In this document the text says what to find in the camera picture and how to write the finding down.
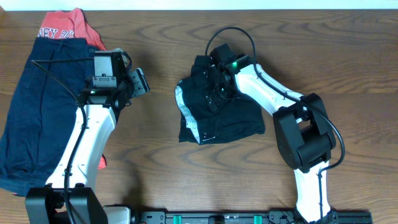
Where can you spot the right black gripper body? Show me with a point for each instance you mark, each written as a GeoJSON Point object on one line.
{"type": "Point", "coordinates": [212, 94]}

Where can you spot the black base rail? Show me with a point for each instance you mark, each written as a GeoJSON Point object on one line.
{"type": "Point", "coordinates": [270, 217]}

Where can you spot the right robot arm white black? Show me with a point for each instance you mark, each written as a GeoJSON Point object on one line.
{"type": "Point", "coordinates": [305, 136]}

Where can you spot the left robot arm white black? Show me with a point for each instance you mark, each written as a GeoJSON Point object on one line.
{"type": "Point", "coordinates": [69, 193]}

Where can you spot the black shorts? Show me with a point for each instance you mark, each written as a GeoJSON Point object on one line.
{"type": "Point", "coordinates": [241, 117]}

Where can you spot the navy blue shorts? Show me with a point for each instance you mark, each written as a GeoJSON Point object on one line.
{"type": "Point", "coordinates": [20, 170]}

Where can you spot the red printed t-shirt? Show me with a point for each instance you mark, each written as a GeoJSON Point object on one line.
{"type": "Point", "coordinates": [68, 26]}

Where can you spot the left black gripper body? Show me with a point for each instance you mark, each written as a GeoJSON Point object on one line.
{"type": "Point", "coordinates": [123, 86]}

